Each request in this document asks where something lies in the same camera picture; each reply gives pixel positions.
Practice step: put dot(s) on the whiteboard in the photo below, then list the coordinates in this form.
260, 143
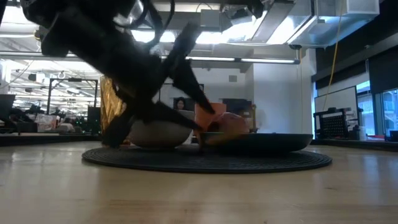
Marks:
335, 99

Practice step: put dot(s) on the black metal frame rig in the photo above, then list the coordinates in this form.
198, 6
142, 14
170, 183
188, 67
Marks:
74, 80

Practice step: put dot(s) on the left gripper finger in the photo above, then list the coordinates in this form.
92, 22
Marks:
189, 87
168, 115

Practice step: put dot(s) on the dark teal plate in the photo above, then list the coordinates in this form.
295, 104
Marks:
273, 143

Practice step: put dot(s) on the orange cup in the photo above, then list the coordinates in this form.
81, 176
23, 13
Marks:
203, 115

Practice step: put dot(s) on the long ceiling light bar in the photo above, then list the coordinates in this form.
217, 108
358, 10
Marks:
242, 59

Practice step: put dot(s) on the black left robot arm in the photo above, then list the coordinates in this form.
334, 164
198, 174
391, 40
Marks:
68, 25

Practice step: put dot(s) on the black monitor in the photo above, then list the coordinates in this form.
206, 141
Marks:
7, 107

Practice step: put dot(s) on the person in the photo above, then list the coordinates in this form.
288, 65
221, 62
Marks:
180, 103

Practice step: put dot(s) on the round dark woven placemat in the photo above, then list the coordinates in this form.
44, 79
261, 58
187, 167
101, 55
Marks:
205, 161

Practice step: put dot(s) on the bagel half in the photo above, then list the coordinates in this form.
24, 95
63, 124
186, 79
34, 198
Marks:
233, 124

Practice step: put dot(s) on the white ceramic bowl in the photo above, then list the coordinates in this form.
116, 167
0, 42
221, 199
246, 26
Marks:
158, 137

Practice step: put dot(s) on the black background equipment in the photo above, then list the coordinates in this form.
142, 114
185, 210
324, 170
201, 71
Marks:
239, 105

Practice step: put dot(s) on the red white package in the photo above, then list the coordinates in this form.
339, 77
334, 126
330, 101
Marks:
46, 122

